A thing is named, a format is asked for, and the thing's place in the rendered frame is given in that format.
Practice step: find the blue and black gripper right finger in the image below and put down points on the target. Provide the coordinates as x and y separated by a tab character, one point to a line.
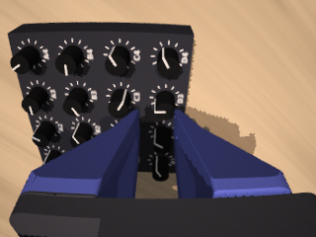
219	168

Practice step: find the black knob box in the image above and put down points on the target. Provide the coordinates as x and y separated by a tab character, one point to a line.
132	53

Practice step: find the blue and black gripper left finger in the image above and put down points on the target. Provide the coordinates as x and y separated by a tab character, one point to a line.
95	167

